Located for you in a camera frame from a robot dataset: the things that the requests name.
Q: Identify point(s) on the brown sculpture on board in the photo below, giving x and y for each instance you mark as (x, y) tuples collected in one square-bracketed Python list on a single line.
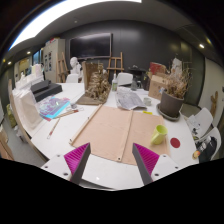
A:
[(98, 88)]

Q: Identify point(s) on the clear drink bottle white cap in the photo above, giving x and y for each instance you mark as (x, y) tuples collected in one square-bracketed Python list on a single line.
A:
[(201, 148)]

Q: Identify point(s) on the black wall screen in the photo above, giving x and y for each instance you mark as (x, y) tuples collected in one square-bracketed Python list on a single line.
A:
[(90, 46)]

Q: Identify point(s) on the long thin paintbrush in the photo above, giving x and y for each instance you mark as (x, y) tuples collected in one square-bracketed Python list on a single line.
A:
[(54, 128)]

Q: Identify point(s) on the flat round red coaster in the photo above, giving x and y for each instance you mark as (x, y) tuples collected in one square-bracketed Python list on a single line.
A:
[(175, 142)]

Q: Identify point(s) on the white head bust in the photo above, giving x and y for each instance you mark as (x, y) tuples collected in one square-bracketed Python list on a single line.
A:
[(75, 65)]

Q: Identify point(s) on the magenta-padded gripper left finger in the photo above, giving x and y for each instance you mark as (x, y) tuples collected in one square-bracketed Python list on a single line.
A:
[(78, 158)]

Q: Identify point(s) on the white plastic chair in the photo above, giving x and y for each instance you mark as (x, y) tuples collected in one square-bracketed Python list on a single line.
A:
[(203, 118), (125, 79), (215, 133), (72, 78)]

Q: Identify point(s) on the small white cup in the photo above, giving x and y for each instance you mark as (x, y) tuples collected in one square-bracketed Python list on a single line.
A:
[(147, 101)]

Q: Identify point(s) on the dried plant in dark pot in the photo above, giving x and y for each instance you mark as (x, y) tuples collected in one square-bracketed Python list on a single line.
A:
[(170, 103)]

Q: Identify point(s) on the grey newspaper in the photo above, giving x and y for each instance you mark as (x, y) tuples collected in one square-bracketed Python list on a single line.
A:
[(128, 99)]

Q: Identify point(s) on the white cabinet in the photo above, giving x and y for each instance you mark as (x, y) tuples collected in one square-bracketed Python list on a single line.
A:
[(53, 56)]

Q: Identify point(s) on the yellow-green mug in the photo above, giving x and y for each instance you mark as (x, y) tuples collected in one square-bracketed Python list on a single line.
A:
[(159, 133)]

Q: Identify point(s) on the colourful printed book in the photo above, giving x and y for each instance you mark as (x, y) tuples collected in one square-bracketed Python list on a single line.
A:
[(53, 107)]

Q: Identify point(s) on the small yellow note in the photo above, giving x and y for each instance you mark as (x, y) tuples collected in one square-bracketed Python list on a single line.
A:
[(147, 112)]

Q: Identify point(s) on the long ceiling light strip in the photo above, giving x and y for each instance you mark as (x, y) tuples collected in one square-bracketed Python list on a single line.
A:
[(50, 15)]

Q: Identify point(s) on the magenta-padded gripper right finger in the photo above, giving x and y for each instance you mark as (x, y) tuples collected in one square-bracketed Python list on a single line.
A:
[(146, 158)]

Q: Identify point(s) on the black flat boxes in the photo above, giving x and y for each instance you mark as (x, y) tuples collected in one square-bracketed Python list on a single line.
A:
[(46, 90)]

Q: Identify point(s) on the wooden easel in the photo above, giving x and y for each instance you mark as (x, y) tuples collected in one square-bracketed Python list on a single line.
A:
[(61, 68), (115, 65)]

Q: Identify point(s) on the green spray bottle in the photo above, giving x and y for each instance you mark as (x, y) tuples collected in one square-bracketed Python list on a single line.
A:
[(114, 84)]

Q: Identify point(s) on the brown wooden figure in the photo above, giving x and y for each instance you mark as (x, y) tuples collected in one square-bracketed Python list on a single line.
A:
[(214, 103)]

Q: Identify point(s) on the cardboard box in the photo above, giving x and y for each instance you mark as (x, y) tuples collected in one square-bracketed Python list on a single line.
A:
[(156, 86)]

